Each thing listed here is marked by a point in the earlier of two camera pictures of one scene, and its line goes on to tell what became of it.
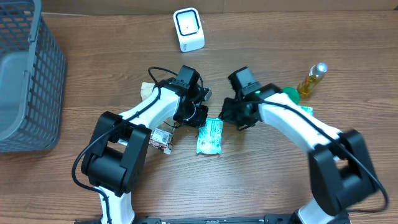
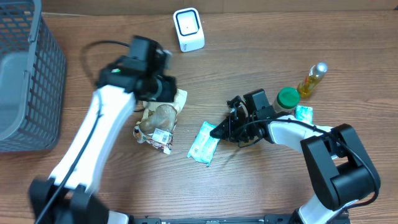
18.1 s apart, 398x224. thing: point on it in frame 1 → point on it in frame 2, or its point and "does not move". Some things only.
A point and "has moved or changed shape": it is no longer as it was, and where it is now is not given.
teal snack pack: (210, 136) has moved or changed shape
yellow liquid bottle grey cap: (316, 73) does not move
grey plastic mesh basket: (32, 77) does not move
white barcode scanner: (189, 29) does not move
